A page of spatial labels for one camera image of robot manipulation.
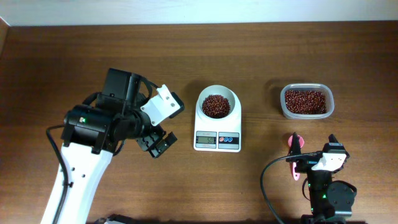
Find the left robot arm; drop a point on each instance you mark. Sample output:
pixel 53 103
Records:
pixel 128 107

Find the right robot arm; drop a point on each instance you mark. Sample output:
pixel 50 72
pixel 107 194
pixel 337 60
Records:
pixel 330 200

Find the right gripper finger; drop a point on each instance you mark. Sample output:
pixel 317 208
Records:
pixel 332 139
pixel 295 148

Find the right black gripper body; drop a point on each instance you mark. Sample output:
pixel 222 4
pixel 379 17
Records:
pixel 311 158

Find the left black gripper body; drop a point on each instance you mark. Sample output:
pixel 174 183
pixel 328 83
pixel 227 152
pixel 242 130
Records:
pixel 148 142

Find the white digital kitchen scale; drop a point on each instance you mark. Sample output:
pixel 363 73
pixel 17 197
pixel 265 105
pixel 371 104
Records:
pixel 217 135

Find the red beans in bowl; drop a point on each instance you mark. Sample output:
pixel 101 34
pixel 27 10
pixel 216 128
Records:
pixel 216 106

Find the pink plastic measuring scoop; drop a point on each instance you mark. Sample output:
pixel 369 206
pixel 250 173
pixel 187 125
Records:
pixel 293 165

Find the white round bowl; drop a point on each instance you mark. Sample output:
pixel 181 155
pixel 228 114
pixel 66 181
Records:
pixel 225 92

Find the clear plastic bean container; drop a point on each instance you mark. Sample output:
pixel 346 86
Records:
pixel 330 106

